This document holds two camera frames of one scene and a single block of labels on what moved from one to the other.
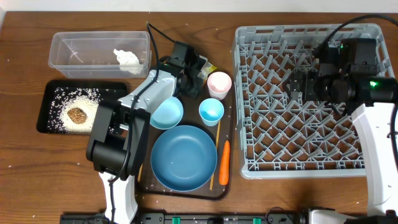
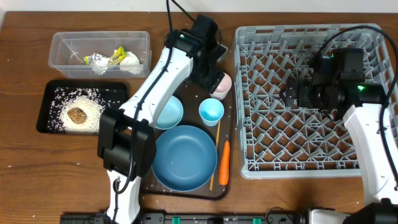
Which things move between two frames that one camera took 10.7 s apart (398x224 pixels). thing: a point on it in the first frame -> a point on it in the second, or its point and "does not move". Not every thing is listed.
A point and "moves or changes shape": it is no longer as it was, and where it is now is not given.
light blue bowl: (168, 114) does not move
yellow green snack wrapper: (206, 70) moves or changes shape
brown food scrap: (77, 115) does not move
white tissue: (128, 61) does not move
